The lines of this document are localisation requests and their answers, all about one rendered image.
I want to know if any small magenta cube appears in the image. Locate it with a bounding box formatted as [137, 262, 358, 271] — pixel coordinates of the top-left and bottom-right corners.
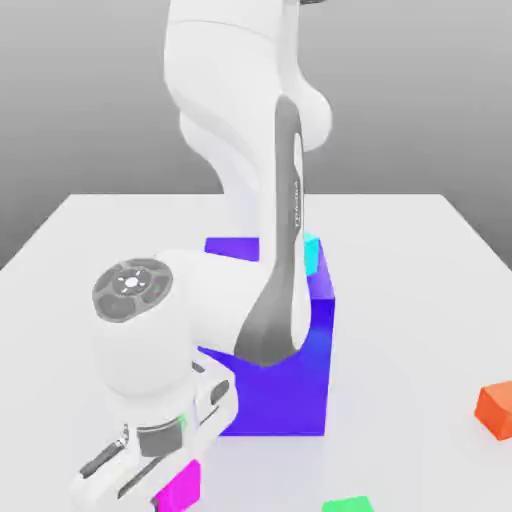
[151, 458, 202, 512]

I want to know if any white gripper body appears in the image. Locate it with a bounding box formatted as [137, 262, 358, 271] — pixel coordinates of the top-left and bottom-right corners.
[70, 448, 202, 512]

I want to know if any small cyan cube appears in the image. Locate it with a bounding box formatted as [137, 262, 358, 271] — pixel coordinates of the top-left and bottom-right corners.
[302, 232, 322, 278]

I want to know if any small green cube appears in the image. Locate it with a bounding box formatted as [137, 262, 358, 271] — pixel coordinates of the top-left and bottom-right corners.
[321, 495, 376, 512]

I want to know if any large blue box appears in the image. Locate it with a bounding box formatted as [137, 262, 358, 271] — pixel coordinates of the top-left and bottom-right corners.
[197, 235, 336, 438]

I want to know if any small orange cube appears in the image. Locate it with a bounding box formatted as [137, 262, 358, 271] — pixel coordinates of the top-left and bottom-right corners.
[474, 380, 512, 442]

